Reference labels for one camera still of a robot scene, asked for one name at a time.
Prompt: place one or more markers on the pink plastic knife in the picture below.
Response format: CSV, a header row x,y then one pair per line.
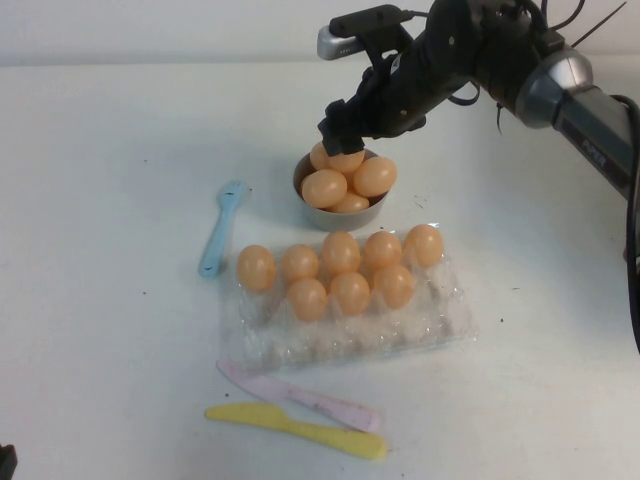
x,y
280,390

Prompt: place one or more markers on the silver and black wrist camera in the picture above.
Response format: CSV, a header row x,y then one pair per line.
x,y
345,45

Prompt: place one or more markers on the yellow plastic knife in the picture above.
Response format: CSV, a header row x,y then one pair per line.
x,y
260,416

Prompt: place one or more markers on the clear plastic egg tray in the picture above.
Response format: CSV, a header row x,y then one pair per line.
x,y
350,340

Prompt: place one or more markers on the orange plastic egg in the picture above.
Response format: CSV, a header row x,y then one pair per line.
x,y
352,204
348,162
307,300
324,188
300,261
393,285
350,294
376,176
318,156
382,249
256,267
341,251
424,245

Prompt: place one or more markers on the grey round bowl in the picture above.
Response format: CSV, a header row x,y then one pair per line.
x,y
340,220

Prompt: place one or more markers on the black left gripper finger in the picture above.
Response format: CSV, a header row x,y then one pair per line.
x,y
6,465

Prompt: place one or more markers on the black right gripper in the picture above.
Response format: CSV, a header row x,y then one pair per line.
x,y
415,90

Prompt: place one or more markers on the light blue plastic fork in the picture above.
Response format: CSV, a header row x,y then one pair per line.
x,y
215,245

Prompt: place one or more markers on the grey and black right arm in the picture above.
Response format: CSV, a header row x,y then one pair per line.
x,y
590,110

